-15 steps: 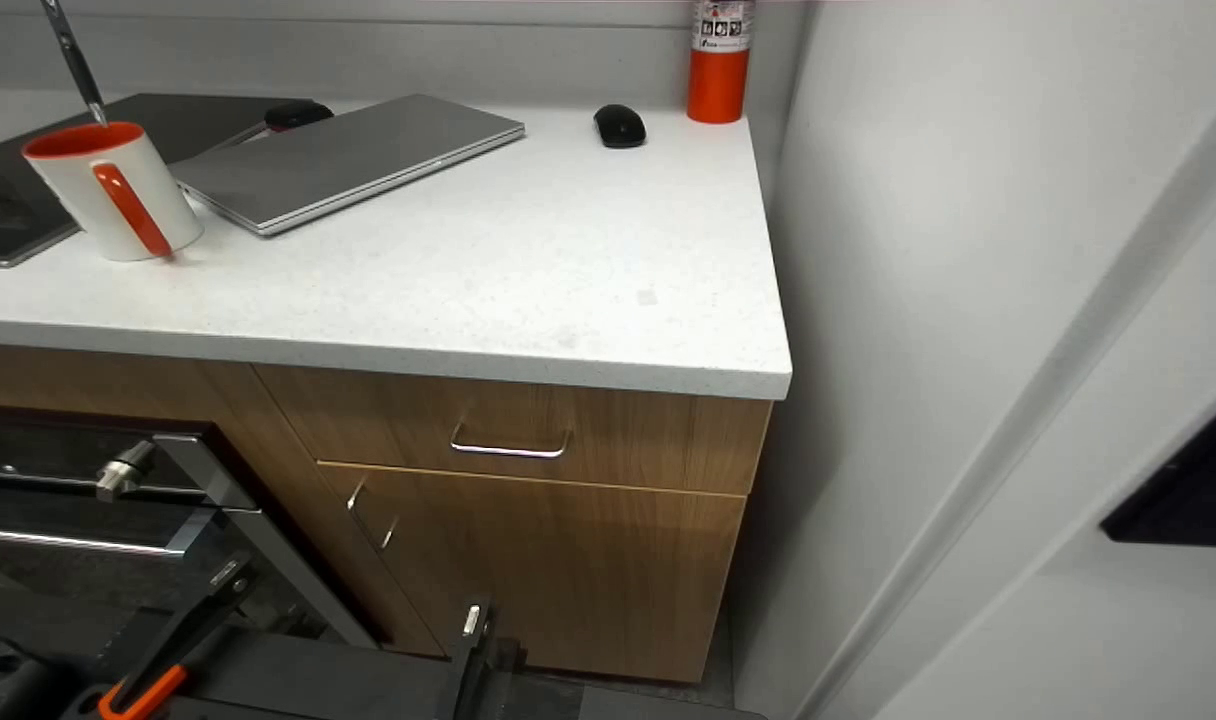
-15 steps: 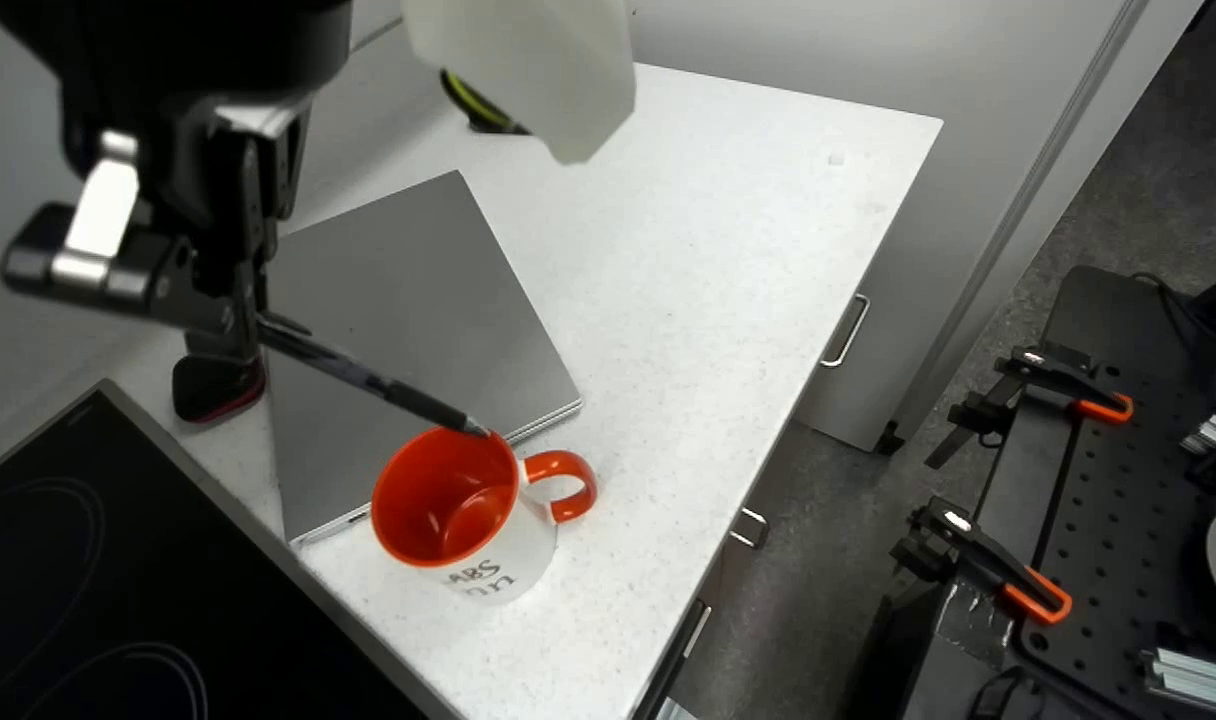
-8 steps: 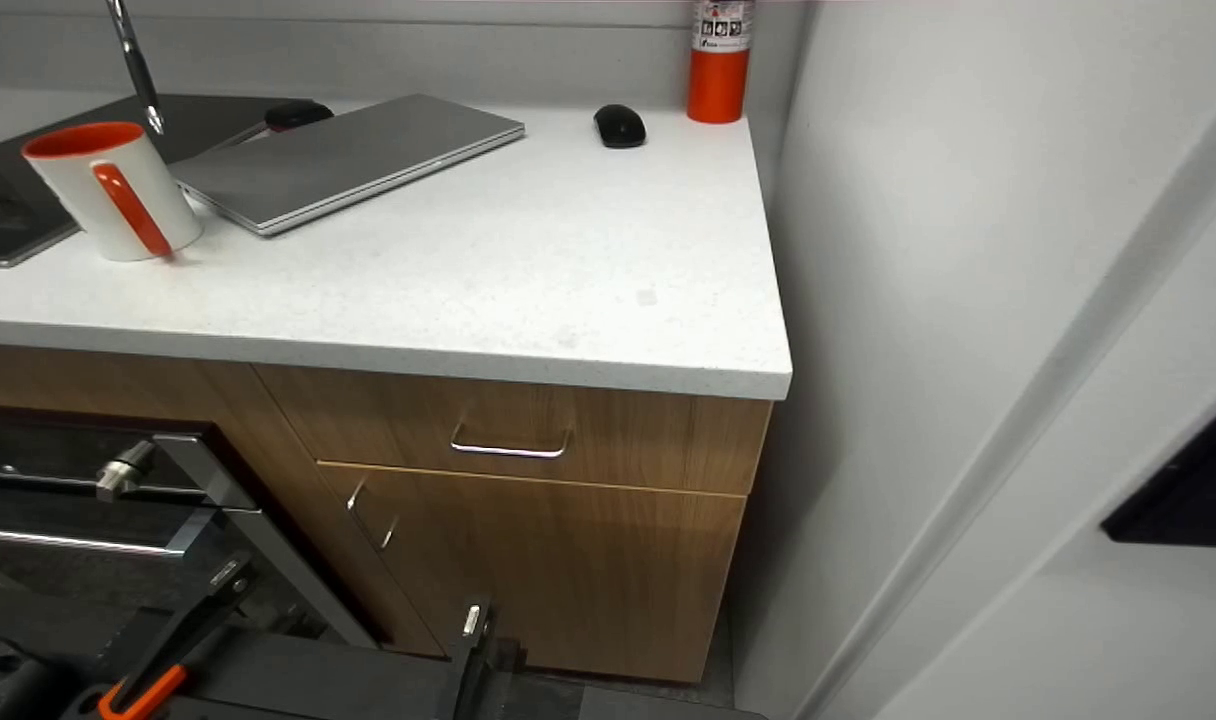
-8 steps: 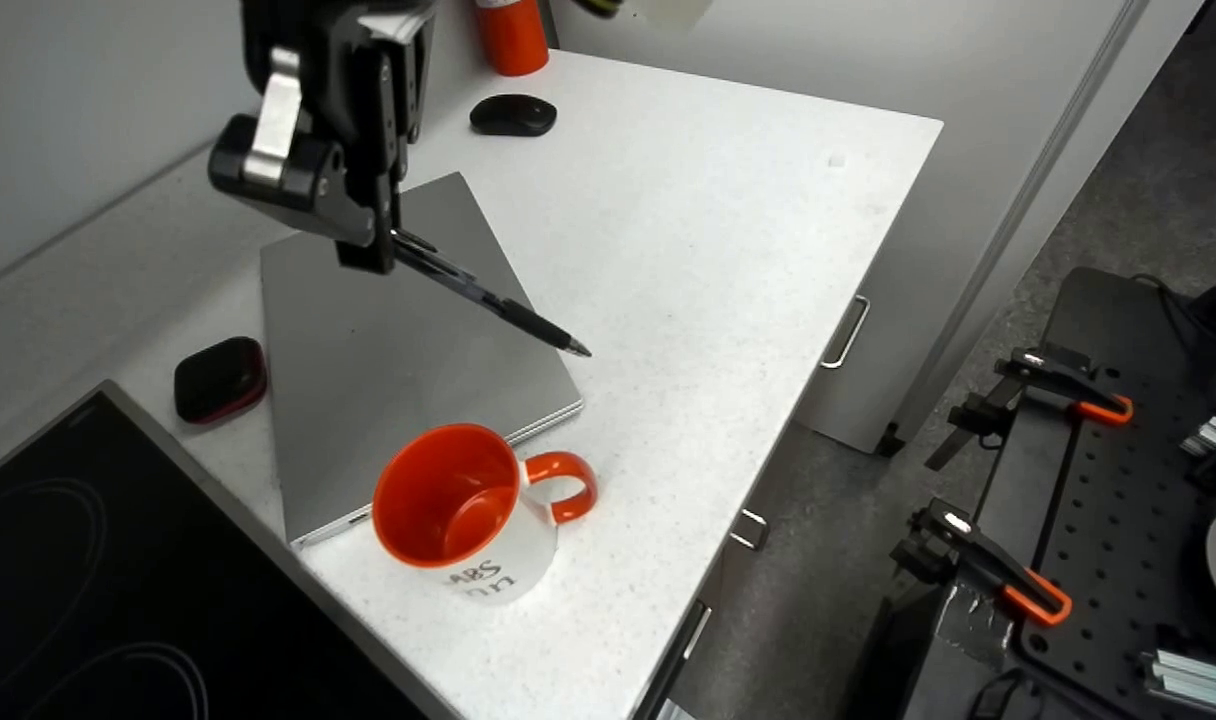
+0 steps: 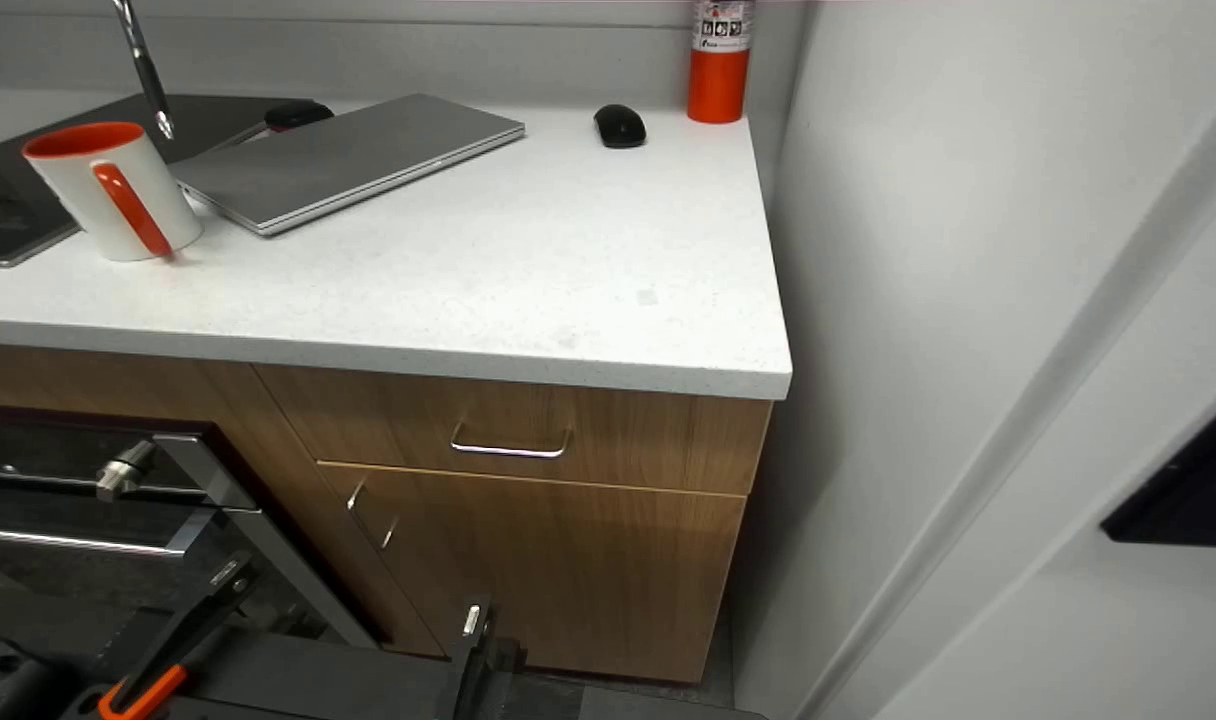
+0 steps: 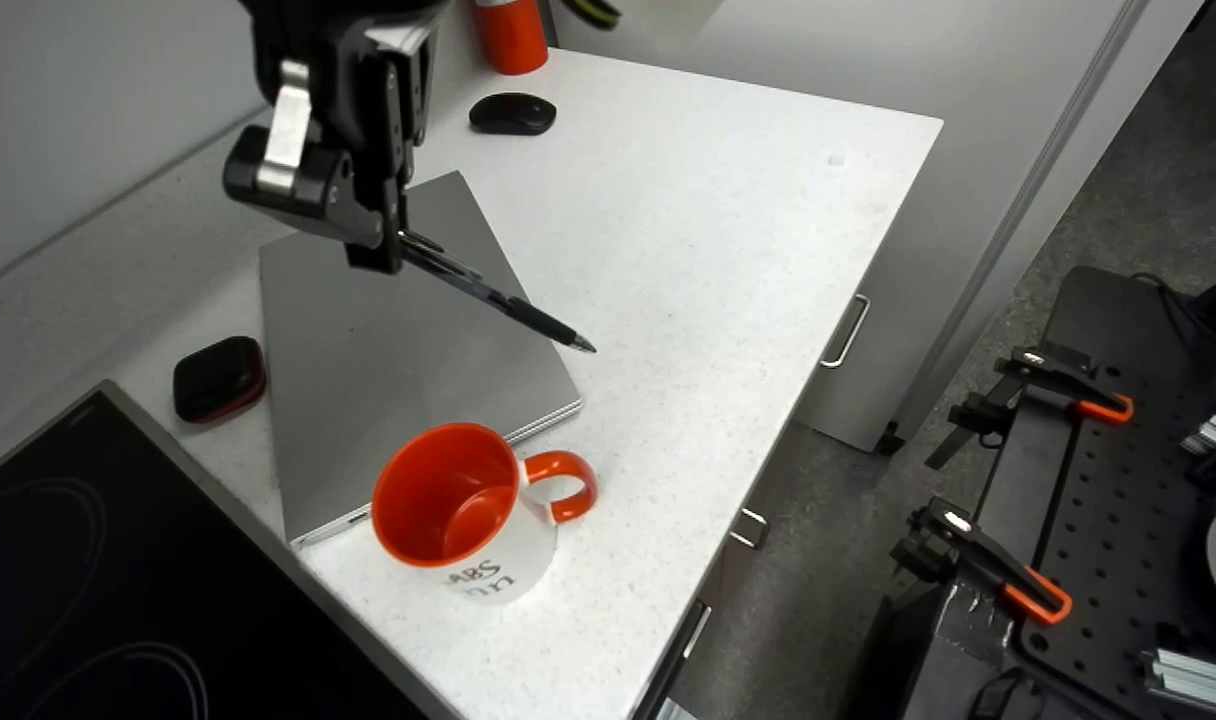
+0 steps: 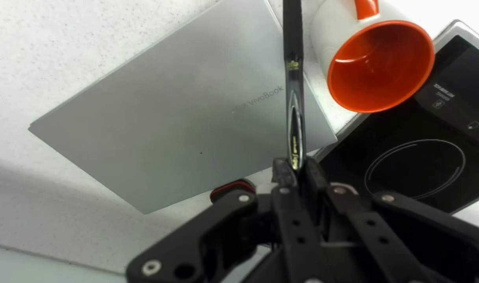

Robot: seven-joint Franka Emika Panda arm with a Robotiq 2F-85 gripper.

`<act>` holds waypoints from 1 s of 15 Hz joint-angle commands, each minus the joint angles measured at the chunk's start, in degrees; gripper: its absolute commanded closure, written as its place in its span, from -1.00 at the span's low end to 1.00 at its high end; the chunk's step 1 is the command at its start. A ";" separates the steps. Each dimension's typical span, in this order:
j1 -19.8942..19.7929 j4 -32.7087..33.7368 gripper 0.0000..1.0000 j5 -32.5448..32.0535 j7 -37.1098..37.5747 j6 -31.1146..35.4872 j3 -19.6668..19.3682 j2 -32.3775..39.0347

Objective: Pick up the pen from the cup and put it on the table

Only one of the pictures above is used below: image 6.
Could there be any wrist camera with silver bracket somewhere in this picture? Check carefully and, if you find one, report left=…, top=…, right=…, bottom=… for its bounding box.
left=219, top=55, right=375, bottom=250

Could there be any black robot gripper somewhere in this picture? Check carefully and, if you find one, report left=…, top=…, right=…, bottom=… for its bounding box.
left=239, top=0, right=440, bottom=281

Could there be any black orange bar clamp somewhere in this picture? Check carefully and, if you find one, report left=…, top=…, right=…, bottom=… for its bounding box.
left=886, top=497, right=1078, bottom=631
left=922, top=345, right=1140, bottom=471

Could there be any small black pouch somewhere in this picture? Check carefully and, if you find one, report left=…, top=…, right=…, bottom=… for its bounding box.
left=169, top=333, right=270, bottom=431

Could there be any black pen with blue cap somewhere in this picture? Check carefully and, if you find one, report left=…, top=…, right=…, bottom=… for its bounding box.
left=395, top=228, right=600, bottom=361

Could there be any white cabinet side panel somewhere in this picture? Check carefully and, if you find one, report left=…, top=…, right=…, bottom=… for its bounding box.
left=786, top=0, right=1210, bottom=459

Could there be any black induction cooktop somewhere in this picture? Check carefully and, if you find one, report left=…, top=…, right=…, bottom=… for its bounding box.
left=0, top=381, right=437, bottom=720

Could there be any orange and white mug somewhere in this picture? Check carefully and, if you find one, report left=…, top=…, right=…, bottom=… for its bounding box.
left=363, top=418, right=600, bottom=611

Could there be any silver closed laptop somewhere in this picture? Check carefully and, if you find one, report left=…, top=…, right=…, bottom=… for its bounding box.
left=255, top=168, right=589, bottom=550

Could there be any black perforated board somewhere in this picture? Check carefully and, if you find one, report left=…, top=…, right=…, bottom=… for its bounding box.
left=962, top=262, right=1216, bottom=720

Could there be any black computer mouse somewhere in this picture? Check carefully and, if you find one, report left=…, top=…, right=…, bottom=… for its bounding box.
left=464, top=87, right=559, bottom=140

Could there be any orange cup at back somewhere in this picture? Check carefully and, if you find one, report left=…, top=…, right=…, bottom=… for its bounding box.
left=466, top=0, right=555, bottom=78

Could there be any silver cabinet handle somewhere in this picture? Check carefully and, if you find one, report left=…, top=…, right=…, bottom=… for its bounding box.
left=815, top=292, right=875, bottom=377
left=675, top=601, right=717, bottom=669
left=725, top=502, right=773, bottom=554

